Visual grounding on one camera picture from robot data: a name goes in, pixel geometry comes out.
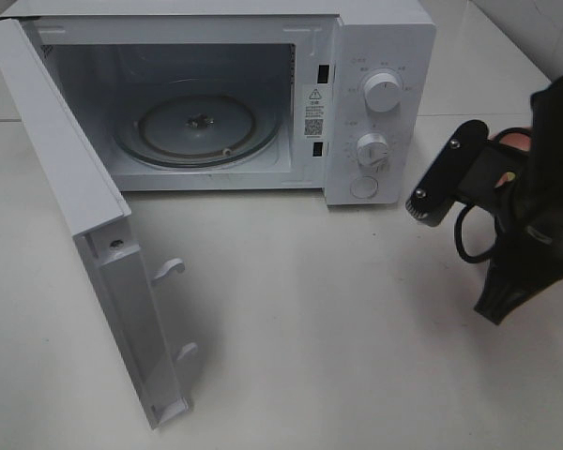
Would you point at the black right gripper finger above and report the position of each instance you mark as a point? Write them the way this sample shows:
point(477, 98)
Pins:
point(507, 287)

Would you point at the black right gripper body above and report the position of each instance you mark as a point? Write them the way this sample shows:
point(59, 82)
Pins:
point(524, 192)

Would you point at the white timer knob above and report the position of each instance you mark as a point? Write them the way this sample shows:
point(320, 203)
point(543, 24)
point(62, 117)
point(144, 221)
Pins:
point(372, 150)

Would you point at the round white door button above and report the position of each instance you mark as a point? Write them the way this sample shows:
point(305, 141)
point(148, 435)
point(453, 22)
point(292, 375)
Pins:
point(365, 187)

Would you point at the white microwave door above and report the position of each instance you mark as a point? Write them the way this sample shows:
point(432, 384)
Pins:
point(98, 219)

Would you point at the pink round plate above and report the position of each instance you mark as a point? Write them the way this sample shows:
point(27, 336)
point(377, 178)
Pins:
point(516, 137)

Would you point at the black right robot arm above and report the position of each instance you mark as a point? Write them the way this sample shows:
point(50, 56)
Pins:
point(547, 119)

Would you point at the upper white power knob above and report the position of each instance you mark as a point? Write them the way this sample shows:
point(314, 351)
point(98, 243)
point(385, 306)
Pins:
point(382, 91)

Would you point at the white microwave oven body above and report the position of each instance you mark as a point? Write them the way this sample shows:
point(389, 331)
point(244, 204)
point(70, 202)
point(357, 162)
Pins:
point(97, 51)

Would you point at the white warning label sticker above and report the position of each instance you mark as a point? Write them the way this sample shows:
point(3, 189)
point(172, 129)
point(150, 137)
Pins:
point(315, 102)

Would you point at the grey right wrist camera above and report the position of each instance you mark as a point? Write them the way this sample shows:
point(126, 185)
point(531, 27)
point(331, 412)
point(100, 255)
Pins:
point(436, 191)

